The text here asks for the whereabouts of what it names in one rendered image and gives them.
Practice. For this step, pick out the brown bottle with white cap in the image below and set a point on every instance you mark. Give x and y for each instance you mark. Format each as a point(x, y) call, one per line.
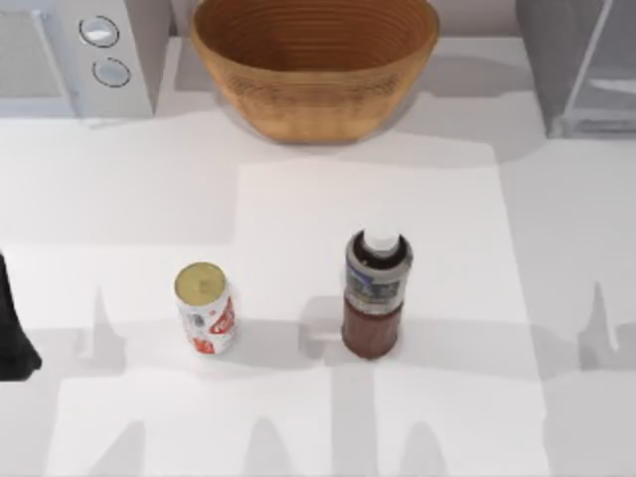
point(376, 303)

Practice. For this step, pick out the red and white can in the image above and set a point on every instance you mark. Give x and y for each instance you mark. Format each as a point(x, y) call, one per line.
point(207, 313)

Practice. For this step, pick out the brown woven basket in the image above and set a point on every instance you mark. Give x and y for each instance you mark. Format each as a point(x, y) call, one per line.
point(318, 84)

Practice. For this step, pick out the pale microwave oven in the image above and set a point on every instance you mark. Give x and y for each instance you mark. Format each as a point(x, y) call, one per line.
point(141, 59)

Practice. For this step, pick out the round microwave knob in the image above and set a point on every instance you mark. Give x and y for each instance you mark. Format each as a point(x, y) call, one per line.
point(98, 30)
point(111, 71)

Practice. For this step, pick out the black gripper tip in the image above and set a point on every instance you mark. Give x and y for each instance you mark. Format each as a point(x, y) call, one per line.
point(11, 338)

